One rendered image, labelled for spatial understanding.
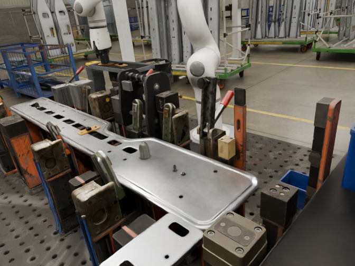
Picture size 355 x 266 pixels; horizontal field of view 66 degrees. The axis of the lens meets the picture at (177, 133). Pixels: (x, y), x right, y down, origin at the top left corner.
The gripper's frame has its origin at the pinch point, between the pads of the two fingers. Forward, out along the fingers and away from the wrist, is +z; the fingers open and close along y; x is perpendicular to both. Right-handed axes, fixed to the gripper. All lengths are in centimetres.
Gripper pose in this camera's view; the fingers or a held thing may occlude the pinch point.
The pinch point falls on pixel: (104, 59)
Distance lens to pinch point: 148.8
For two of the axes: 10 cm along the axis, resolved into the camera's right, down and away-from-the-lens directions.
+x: 8.7, 1.3, -4.7
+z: 1.0, 9.0, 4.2
